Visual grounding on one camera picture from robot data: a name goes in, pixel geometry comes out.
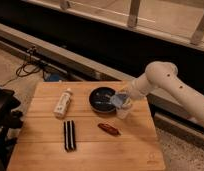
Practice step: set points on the black chair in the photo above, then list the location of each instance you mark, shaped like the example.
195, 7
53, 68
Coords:
10, 118

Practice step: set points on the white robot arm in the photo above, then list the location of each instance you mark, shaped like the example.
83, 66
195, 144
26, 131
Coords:
162, 75

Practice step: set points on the wooden cutting board tabletop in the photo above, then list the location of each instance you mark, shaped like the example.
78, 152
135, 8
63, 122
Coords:
40, 145

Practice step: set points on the dark ceramic bowl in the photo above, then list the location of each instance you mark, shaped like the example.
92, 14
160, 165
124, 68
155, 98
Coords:
99, 99

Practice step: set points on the brown chocolate bar snack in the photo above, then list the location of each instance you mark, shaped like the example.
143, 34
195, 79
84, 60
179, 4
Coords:
109, 129

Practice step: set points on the translucent plastic cup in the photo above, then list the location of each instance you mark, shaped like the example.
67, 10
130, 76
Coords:
123, 112

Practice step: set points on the translucent blue-tinted gripper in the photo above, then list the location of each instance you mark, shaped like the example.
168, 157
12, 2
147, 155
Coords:
121, 100

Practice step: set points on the white bottle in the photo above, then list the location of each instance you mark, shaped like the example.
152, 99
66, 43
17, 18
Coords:
63, 103

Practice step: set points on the blue object on floor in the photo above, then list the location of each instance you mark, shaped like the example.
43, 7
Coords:
53, 78

